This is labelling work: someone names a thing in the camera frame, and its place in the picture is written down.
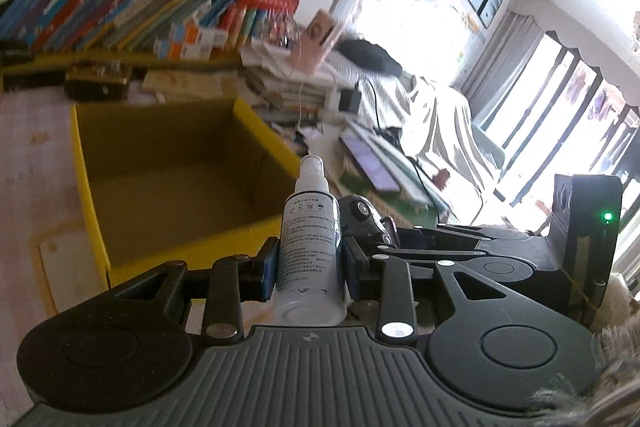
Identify pink box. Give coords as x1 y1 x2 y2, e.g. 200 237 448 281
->
295 9 347 72

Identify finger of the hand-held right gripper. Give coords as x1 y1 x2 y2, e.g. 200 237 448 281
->
389 222 527 244
372 246 489 264

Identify grey curtain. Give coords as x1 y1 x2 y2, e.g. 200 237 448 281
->
452 13 545 120

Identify brown cardboard sheets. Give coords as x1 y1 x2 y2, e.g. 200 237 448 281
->
140 69 224 104

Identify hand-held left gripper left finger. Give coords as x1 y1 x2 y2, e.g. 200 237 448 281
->
115 237 281 340

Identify yellow cardboard box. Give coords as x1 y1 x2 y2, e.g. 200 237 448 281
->
70 98 303 303

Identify black charger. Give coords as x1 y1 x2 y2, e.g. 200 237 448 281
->
340 88 362 114

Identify window with dark bars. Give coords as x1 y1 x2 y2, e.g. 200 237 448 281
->
475 32 640 268

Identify orange white small box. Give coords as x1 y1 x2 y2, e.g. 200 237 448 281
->
152 38 214 60
170 24 229 48

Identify black furry object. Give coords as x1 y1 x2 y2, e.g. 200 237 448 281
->
335 38 404 78

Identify black box with gold trim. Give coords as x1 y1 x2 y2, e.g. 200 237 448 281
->
64 61 135 102

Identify black cable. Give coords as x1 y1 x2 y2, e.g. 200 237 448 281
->
356 77 403 140

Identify white scalloped valance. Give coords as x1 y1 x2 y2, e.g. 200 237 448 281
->
515 0 640 112

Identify row of colourful books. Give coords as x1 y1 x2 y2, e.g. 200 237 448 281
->
0 0 301 58

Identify white spray bottle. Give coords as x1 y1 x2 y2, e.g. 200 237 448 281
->
272 155 348 328

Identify pile of books and papers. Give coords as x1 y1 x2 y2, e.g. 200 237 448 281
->
240 42 351 135

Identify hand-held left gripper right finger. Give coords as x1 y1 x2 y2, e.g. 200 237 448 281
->
342 234 506 343

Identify tablet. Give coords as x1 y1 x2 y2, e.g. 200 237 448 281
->
340 129 402 194

